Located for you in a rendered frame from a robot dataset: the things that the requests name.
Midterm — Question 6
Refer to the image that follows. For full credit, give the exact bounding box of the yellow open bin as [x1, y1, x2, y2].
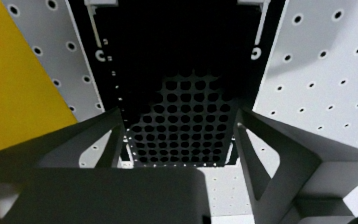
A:
[0, 0, 78, 150]

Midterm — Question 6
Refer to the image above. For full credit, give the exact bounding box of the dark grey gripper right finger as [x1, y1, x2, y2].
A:
[233, 105, 358, 224]

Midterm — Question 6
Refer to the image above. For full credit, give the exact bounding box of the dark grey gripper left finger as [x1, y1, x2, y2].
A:
[0, 106, 125, 168]

